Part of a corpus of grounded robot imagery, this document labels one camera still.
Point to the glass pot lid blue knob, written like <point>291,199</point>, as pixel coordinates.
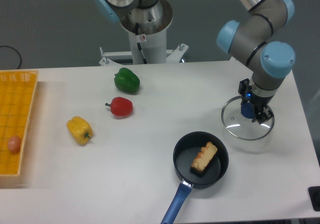
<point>238,120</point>

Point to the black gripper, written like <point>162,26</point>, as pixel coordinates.
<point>259,98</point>

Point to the toasted bread piece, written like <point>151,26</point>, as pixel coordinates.
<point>203,158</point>

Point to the red bell pepper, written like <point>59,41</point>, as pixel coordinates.
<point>120,106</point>

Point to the yellow plastic basket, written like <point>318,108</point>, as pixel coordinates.
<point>18,88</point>

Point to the black pot blue handle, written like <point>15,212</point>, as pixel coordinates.
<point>184,153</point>

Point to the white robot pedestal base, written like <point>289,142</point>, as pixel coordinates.
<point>147,33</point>

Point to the brown egg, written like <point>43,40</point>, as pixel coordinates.
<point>14,144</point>

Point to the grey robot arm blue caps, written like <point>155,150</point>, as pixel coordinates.
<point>270,62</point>

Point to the black box at table edge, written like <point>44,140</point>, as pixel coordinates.
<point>314,194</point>

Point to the yellow bell pepper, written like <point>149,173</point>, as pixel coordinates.
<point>80,129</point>

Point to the green bell pepper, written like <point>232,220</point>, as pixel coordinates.
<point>126,81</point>

